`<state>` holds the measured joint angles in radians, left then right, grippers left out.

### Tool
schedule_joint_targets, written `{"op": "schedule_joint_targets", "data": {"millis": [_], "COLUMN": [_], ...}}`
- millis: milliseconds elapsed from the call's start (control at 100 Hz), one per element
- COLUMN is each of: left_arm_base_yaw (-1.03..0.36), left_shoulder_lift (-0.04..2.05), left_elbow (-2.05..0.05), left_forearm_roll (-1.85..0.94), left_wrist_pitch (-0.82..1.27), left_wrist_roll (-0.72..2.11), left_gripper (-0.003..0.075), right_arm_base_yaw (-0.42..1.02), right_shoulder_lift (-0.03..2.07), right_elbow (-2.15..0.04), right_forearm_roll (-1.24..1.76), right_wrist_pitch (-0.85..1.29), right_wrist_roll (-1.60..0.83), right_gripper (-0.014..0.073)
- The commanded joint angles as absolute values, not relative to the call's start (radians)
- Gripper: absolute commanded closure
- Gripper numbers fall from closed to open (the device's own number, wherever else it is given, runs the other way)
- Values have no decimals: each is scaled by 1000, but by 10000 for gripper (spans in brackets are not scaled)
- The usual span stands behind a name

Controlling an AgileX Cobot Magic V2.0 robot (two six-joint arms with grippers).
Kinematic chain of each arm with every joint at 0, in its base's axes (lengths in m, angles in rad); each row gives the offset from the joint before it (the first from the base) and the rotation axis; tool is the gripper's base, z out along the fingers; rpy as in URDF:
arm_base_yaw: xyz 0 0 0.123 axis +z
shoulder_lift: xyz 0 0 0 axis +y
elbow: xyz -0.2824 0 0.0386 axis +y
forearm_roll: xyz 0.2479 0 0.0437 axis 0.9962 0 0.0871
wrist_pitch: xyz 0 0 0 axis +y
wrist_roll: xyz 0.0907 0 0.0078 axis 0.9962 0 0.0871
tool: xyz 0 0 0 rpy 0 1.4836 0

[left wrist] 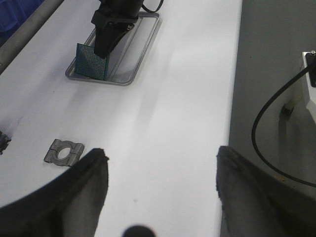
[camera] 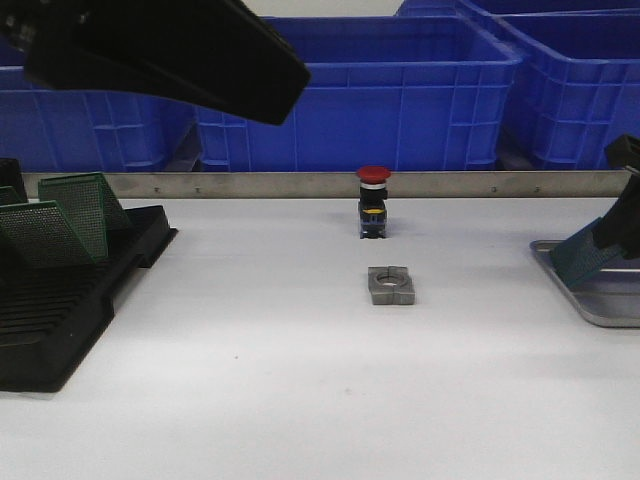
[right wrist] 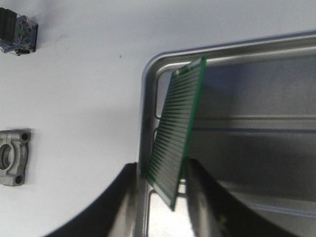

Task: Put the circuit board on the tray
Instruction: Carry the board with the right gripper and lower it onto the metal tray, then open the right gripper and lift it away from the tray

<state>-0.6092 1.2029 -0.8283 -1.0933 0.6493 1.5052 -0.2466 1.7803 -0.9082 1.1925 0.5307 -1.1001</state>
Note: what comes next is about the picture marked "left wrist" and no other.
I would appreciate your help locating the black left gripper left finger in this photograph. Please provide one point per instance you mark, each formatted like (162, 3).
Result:
(68, 206)

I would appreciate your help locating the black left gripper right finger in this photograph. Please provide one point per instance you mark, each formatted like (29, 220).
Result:
(257, 205)

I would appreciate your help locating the other arm black gripper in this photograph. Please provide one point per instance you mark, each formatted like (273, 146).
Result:
(118, 18)

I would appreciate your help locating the green perforated circuit board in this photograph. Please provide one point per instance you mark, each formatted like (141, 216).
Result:
(88, 64)

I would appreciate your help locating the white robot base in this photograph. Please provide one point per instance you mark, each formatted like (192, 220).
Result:
(306, 92)

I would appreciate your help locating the grey metal clamp block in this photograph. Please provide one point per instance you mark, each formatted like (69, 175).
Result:
(64, 153)

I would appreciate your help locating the red emergency stop button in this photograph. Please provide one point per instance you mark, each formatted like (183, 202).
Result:
(4, 142)

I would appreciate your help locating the centre blue plastic crate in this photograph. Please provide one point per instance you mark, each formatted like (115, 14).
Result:
(13, 13)

